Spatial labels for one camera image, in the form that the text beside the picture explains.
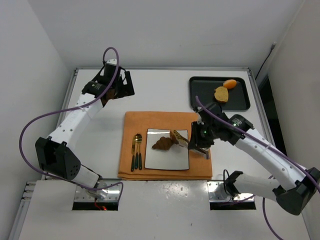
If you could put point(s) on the gold fork green handle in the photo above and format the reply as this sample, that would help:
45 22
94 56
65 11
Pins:
140 152

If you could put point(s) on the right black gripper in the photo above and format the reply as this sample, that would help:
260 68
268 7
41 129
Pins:
197 139

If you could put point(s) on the dark brown bread piece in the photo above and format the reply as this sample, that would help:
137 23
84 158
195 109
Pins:
163 144

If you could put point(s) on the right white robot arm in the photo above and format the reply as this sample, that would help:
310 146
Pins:
291 186

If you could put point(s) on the gold knife green handle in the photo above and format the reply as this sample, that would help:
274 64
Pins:
133 147

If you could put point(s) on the black tray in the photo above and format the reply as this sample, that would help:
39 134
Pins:
204 87

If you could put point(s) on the metal base plate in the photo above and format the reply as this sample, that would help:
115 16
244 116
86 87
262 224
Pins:
216 194
110 192

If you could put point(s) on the orange round bun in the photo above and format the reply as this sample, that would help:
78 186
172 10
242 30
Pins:
230 84

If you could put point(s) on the gold spoon green handle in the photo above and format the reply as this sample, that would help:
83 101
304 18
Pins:
136 153

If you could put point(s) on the bread slice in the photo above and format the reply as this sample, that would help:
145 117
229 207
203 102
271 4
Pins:
178 139
221 94

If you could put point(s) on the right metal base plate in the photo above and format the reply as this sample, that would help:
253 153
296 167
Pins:
216 194

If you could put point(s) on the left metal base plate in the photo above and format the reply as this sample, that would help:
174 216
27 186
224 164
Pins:
110 192

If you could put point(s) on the metal serving tongs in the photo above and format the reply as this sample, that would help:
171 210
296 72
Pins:
196 149

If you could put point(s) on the orange cloth placemat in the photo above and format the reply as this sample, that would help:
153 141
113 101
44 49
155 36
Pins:
138 122

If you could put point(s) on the white square plate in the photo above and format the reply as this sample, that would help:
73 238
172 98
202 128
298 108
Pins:
175 159

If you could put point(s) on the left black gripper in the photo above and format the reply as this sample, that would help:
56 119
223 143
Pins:
123 83

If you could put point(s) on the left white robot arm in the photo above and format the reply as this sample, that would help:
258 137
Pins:
55 153

